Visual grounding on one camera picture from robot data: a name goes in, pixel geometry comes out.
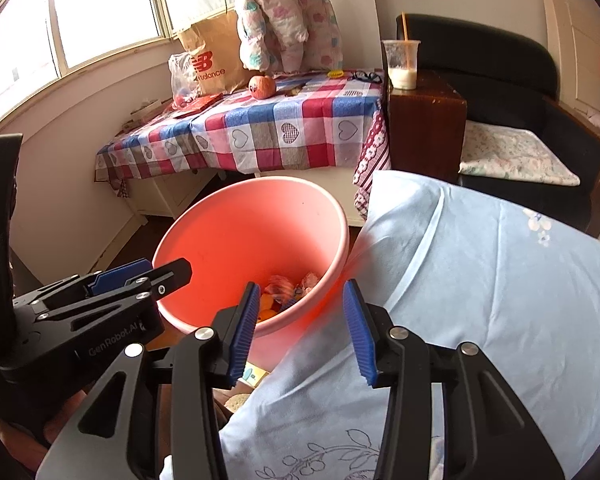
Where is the window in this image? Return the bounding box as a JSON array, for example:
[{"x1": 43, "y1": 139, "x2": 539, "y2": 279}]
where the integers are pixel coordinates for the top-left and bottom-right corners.
[{"x1": 0, "y1": 0, "x2": 173, "y2": 136}]

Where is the red packet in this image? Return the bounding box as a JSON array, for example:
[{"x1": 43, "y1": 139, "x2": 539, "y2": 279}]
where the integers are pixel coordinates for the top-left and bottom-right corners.
[{"x1": 172, "y1": 92, "x2": 224, "y2": 118}]

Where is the checkered tablecloth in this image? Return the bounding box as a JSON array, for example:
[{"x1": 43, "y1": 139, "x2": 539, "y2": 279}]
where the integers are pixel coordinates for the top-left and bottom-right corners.
[{"x1": 95, "y1": 69, "x2": 392, "y2": 221}]

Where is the brown paper bag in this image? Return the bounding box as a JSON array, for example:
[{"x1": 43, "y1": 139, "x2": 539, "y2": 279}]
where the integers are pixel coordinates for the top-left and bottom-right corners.
[{"x1": 177, "y1": 7, "x2": 253, "y2": 98}]

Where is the plastic cup with milky drink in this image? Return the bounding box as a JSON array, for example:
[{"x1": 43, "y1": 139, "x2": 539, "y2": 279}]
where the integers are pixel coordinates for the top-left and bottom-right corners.
[{"x1": 382, "y1": 39, "x2": 422, "y2": 91}]

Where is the black armchair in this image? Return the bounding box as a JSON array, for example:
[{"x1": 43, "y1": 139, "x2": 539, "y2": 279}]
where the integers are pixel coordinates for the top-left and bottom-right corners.
[{"x1": 387, "y1": 13, "x2": 600, "y2": 236}]

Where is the printed paper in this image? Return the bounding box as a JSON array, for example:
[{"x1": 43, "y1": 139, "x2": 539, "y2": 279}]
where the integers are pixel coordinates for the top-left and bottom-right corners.
[{"x1": 264, "y1": 274, "x2": 296, "y2": 301}]

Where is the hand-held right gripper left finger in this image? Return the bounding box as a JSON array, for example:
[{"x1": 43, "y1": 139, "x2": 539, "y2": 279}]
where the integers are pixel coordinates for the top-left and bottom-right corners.
[{"x1": 37, "y1": 281, "x2": 262, "y2": 480}]

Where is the light blue floral sheet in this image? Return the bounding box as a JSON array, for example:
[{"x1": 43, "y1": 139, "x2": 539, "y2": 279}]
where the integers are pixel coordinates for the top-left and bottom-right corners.
[{"x1": 160, "y1": 170, "x2": 600, "y2": 480}]

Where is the pink plastic bucket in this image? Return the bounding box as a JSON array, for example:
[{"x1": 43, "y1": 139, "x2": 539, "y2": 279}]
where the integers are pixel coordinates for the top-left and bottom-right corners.
[{"x1": 151, "y1": 176, "x2": 351, "y2": 348}]

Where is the red apple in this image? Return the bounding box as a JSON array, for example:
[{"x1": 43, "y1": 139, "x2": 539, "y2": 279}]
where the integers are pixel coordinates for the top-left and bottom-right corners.
[{"x1": 248, "y1": 75, "x2": 277, "y2": 99}]

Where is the pastel puffy jacket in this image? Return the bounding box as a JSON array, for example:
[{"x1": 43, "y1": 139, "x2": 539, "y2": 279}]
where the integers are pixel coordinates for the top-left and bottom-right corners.
[{"x1": 233, "y1": 0, "x2": 342, "y2": 73}]

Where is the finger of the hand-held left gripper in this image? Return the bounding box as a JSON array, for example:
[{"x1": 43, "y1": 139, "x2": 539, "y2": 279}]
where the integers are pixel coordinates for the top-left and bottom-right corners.
[
  {"x1": 35, "y1": 257, "x2": 193, "y2": 329},
  {"x1": 12, "y1": 257, "x2": 153, "y2": 311}
]

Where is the orange peel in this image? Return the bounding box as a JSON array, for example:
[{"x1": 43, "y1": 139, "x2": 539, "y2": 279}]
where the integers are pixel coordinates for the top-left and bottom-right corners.
[{"x1": 257, "y1": 294, "x2": 281, "y2": 322}]

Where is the clear plastic bag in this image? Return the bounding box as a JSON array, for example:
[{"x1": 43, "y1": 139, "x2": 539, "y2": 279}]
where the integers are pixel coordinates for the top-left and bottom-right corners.
[{"x1": 168, "y1": 51, "x2": 201, "y2": 103}]

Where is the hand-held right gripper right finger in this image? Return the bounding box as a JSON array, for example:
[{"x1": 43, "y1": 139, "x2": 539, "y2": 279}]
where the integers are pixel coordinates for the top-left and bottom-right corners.
[{"x1": 342, "y1": 279, "x2": 566, "y2": 480}]

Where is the cream bed headboard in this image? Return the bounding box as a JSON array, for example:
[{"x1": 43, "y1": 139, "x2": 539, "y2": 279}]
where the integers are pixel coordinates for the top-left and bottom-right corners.
[{"x1": 542, "y1": 0, "x2": 600, "y2": 116}]

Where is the floral seat cushion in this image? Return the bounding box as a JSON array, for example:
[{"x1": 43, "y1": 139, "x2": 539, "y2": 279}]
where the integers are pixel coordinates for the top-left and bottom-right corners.
[{"x1": 459, "y1": 121, "x2": 581, "y2": 187}]

